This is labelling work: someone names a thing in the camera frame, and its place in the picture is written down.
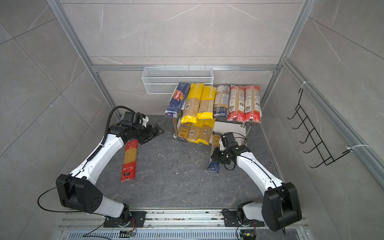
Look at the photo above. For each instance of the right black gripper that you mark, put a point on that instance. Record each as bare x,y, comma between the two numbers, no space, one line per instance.
216,156

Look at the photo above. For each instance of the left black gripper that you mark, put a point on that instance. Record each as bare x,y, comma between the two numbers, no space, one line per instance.
150,134

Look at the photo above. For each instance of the Ankara blue spaghetti bag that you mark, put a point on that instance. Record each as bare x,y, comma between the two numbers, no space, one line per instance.
213,166

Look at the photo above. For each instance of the yellow spaghetti bag thin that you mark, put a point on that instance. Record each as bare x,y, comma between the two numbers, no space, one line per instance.
206,132

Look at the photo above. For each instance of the red label spaghetti bag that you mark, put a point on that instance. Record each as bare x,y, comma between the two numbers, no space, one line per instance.
237,104

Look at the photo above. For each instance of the blue end spaghetti bag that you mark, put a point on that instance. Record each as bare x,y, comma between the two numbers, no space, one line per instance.
221,103

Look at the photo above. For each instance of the yellow Pastatime spaghetti bag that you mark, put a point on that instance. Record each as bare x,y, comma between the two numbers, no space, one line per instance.
207,103

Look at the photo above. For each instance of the blue Barilla spaghetti pack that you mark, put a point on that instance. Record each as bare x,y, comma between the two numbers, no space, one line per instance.
177,100

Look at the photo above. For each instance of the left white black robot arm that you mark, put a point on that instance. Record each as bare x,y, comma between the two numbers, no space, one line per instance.
77,190

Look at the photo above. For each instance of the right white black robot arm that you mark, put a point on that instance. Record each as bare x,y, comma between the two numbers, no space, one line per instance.
281,205

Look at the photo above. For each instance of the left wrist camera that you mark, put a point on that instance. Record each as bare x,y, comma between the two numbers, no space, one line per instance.
145,120

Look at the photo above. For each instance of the white wire mesh basket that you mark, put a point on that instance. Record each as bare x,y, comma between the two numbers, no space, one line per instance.
163,80

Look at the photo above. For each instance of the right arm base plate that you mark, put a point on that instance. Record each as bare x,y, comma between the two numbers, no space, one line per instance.
232,219

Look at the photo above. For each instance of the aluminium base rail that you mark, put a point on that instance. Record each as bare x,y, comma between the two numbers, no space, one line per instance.
174,225

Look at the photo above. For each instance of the black wire hook rack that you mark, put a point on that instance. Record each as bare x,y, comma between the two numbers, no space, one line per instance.
313,136

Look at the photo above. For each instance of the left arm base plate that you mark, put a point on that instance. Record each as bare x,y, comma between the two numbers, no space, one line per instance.
127,220

